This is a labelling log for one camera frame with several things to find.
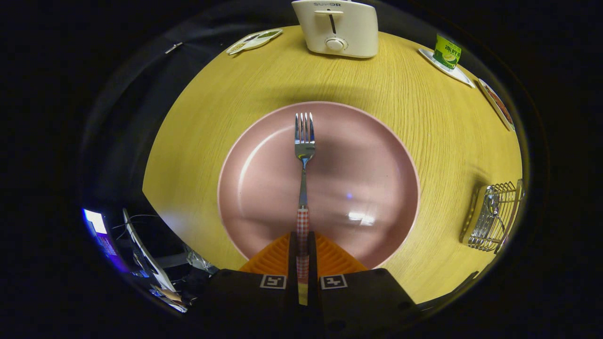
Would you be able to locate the square metal drain basket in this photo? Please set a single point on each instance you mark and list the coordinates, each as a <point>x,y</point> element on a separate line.
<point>473,216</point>

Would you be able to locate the white plate with food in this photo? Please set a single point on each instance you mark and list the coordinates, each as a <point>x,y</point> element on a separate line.
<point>499,106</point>

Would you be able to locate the lit computer monitor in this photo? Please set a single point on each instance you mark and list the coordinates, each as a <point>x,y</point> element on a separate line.
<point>96,221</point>

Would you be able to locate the pink round plate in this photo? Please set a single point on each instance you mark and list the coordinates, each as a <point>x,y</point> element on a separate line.
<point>358,165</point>

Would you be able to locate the white divided snack tray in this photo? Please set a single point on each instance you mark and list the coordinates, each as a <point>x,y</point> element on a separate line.
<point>254,41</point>

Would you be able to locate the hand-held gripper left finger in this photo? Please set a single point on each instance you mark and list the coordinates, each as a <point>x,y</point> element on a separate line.
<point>293,254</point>

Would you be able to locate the silver cloth clip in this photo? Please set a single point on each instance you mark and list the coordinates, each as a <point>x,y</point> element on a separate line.
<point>173,47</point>

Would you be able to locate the white square coaster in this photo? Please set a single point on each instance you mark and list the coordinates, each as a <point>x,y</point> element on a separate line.
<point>459,77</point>

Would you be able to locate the shiny grey crumpled object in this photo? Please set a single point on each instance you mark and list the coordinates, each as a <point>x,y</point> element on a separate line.
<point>200,261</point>

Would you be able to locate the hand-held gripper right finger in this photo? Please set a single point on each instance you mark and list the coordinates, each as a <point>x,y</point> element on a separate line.
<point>313,254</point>

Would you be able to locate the cream white toaster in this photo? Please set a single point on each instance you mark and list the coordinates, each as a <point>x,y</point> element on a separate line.
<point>353,33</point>

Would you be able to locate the green label drink bottle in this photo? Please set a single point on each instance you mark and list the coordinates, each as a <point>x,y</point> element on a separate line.
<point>446,52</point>

